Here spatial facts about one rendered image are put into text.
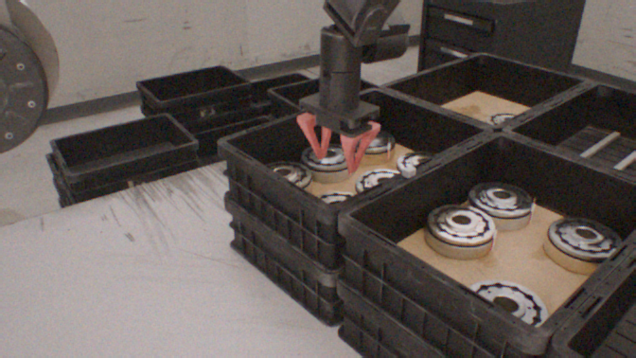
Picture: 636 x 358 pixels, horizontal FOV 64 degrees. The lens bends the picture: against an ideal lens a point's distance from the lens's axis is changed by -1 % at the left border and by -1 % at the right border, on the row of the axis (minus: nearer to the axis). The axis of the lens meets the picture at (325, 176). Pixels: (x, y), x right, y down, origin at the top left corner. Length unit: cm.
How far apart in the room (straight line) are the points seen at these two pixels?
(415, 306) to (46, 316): 60
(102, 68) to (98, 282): 274
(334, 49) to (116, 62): 304
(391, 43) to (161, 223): 63
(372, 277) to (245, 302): 28
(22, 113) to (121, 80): 309
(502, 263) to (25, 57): 66
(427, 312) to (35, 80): 50
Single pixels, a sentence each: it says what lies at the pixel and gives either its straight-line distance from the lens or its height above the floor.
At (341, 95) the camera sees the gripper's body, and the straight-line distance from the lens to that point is 71.
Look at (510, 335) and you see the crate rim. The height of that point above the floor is 92.
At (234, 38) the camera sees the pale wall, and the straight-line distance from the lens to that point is 392.
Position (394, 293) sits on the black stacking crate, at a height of 86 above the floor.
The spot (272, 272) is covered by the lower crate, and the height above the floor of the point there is 72.
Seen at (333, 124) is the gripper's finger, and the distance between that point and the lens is 72.
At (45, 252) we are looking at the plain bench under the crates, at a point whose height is 70.
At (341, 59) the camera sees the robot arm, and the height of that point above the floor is 111.
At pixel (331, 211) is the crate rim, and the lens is 70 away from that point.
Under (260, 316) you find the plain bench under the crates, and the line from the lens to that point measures 88.
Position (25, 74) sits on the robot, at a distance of 62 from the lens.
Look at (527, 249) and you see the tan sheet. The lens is 85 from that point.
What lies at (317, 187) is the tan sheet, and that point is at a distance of 94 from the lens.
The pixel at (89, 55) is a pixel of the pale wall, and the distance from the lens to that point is 362.
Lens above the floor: 131
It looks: 30 degrees down
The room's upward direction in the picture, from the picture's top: straight up
